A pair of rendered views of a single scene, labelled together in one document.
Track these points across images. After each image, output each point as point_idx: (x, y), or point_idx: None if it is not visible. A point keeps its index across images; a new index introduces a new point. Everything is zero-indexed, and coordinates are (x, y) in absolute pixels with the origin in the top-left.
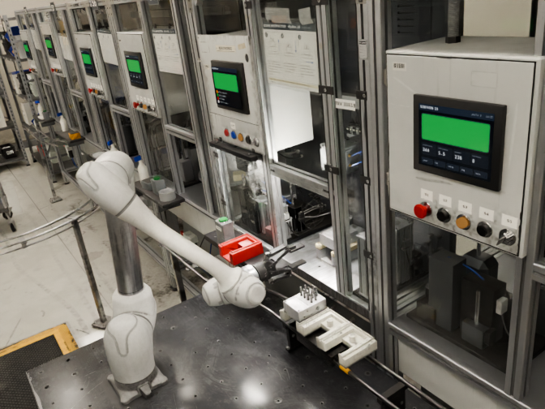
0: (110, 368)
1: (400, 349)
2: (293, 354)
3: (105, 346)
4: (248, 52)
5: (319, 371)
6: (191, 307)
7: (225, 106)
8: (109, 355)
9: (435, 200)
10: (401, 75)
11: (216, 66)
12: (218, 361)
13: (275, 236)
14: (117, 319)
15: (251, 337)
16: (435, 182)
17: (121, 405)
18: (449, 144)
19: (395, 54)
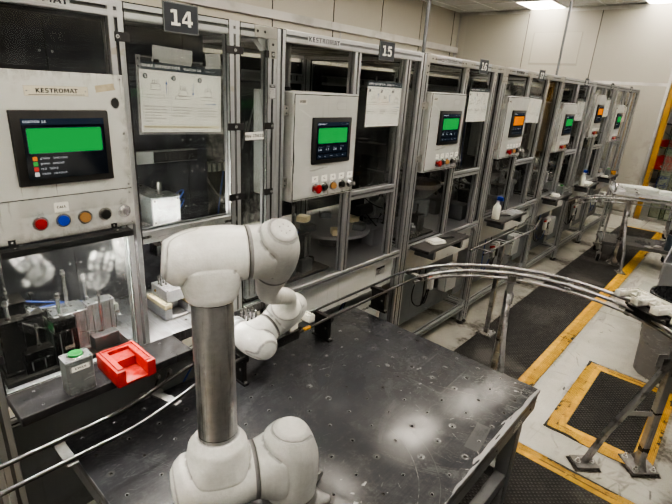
0: (309, 489)
1: None
2: (251, 381)
3: (311, 457)
4: (120, 95)
5: (274, 367)
6: (133, 484)
7: (52, 179)
8: (315, 464)
9: (319, 180)
10: (304, 107)
11: (39, 119)
12: (257, 432)
13: (143, 322)
14: (286, 431)
15: None
16: (319, 169)
17: (330, 503)
18: (331, 142)
19: (300, 94)
